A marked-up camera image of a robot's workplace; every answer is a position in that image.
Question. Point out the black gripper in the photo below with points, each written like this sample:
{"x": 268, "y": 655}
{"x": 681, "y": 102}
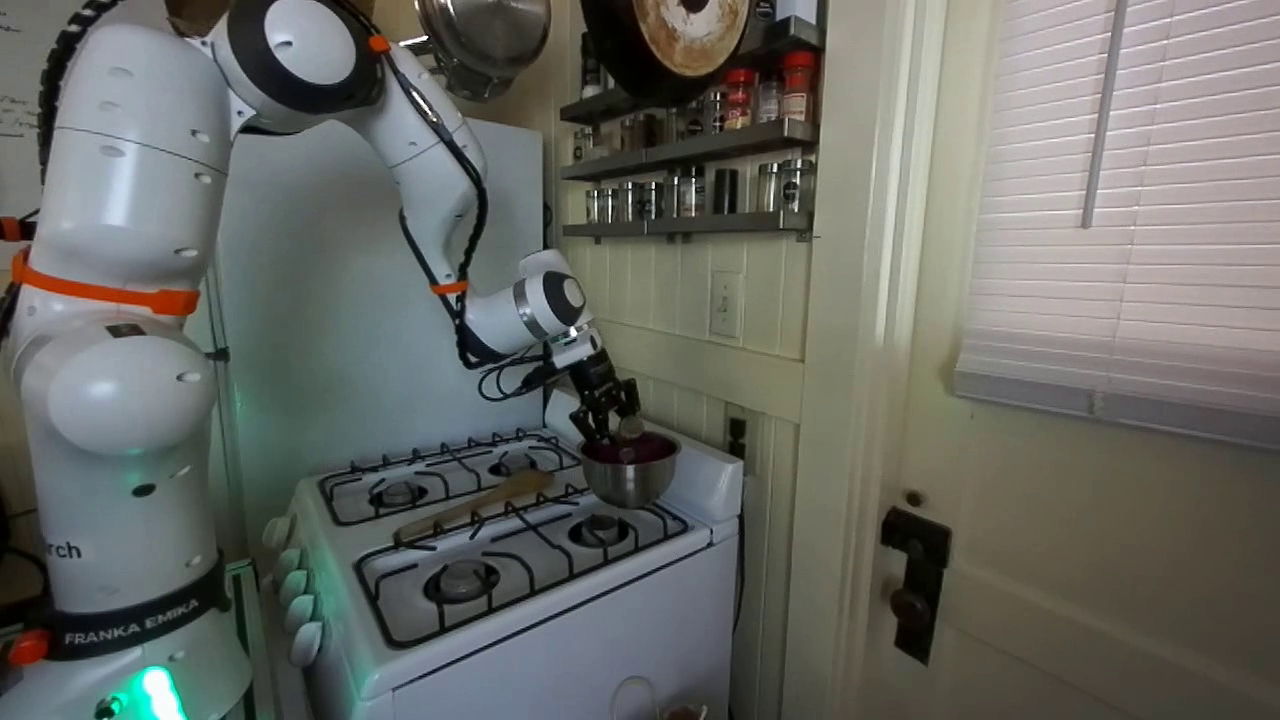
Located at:
{"x": 605, "y": 381}

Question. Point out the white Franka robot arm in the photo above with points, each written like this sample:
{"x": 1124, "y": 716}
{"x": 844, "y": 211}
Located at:
{"x": 120, "y": 403}

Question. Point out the metal bowl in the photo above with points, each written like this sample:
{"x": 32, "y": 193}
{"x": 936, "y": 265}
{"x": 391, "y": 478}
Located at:
{"x": 624, "y": 486}

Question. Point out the metal spice shelf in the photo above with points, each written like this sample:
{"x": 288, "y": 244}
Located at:
{"x": 692, "y": 149}
{"x": 692, "y": 226}
{"x": 586, "y": 104}

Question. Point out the glass spice jar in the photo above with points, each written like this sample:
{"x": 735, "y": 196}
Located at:
{"x": 770, "y": 102}
{"x": 799, "y": 187}
{"x": 686, "y": 193}
{"x": 615, "y": 203}
{"x": 727, "y": 188}
{"x": 705, "y": 108}
{"x": 655, "y": 196}
{"x": 767, "y": 187}
{"x": 634, "y": 203}
{"x": 594, "y": 203}

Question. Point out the red cap spice jar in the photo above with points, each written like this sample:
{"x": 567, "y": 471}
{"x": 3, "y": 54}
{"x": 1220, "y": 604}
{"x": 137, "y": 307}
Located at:
{"x": 736, "y": 98}
{"x": 799, "y": 91}

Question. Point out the hanging steel bowl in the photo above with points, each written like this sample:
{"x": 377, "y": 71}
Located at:
{"x": 492, "y": 35}

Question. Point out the round gas burner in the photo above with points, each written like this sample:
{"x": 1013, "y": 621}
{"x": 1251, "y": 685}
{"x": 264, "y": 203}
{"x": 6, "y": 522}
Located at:
{"x": 602, "y": 530}
{"x": 399, "y": 494}
{"x": 462, "y": 582}
{"x": 515, "y": 465}

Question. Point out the wooden spoon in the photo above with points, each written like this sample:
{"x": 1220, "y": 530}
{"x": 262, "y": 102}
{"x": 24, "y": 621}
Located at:
{"x": 480, "y": 507}

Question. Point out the black stove grate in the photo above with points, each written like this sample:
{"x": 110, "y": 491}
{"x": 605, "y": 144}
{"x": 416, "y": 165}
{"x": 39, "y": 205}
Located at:
{"x": 526, "y": 560}
{"x": 452, "y": 460}

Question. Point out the white gas stove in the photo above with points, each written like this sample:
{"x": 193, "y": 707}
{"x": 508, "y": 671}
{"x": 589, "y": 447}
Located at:
{"x": 572, "y": 642}

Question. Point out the white refrigerator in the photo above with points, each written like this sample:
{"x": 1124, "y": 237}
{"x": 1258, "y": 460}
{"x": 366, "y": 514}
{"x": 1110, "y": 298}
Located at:
{"x": 335, "y": 344}

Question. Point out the black door lock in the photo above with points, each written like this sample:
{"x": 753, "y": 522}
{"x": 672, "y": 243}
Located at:
{"x": 919, "y": 573}

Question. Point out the white stove knob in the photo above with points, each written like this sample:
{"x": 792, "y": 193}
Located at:
{"x": 280, "y": 557}
{"x": 278, "y": 530}
{"x": 308, "y": 642}
{"x": 288, "y": 586}
{"x": 299, "y": 615}

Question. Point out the hanging black frying pan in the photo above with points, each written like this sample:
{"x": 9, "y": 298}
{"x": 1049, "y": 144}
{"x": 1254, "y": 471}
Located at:
{"x": 664, "y": 35}

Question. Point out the white door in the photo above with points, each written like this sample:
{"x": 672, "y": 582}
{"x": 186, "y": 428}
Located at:
{"x": 1066, "y": 573}

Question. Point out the blind tilt wand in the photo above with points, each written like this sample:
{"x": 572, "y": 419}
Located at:
{"x": 1101, "y": 144}

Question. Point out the white window blind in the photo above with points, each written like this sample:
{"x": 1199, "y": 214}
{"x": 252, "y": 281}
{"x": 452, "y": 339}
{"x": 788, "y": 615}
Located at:
{"x": 1173, "y": 203}

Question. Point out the white sheet with writing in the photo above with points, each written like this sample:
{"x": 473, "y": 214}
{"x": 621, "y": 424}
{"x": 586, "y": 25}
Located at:
{"x": 18, "y": 120}

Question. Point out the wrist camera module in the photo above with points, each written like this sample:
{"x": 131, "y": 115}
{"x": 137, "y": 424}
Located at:
{"x": 570, "y": 349}

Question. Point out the black wall outlet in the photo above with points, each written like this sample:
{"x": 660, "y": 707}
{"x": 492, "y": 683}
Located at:
{"x": 736, "y": 438}

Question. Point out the white wall outlet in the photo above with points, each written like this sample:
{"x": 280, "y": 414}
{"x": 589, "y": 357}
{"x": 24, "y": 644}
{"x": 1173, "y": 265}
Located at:
{"x": 727, "y": 307}

